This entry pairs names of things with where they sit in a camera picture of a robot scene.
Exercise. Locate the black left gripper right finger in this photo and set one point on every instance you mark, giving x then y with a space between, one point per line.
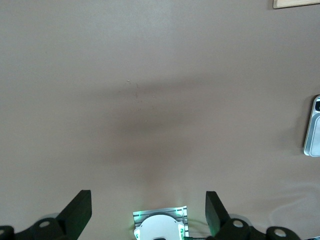
220 222

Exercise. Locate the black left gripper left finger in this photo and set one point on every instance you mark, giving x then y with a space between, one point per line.
72 220

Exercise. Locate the silver digital kitchen scale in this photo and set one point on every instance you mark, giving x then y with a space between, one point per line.
313 130

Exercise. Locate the brown table cover sheet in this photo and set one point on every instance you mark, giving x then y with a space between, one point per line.
150 75

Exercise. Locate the wooden cutting board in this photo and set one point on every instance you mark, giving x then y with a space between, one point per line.
295 3

